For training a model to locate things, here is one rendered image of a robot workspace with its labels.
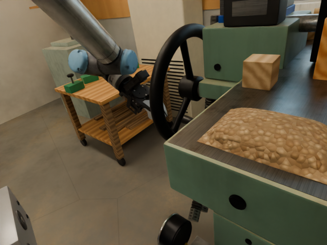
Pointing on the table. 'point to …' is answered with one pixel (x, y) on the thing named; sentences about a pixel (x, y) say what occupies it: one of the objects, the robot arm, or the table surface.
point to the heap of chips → (273, 140)
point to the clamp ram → (313, 26)
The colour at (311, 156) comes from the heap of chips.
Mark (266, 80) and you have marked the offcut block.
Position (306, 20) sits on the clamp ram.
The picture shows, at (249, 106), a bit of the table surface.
